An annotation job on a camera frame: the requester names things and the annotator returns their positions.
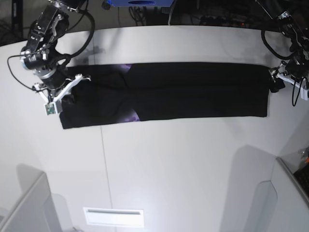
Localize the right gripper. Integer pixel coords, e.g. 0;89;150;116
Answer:
32;66;91;102

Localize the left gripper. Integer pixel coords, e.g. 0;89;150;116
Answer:
268;59;309;93

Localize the black T-shirt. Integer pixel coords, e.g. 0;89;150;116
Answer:
59;62;285;129

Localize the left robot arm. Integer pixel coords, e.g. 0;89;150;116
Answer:
256;0;309;93

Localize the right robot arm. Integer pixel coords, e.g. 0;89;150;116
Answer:
20;0;95;102

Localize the blue box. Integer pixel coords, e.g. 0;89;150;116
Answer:
106;0;174;7

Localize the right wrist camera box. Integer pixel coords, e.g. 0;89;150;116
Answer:
44;101;62;116

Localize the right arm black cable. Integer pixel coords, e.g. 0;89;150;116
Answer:
54;11;95;63

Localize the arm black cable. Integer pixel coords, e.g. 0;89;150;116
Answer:
54;11;95;63
262;29;294;61

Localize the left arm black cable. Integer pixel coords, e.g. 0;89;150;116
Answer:
262;29;294;61

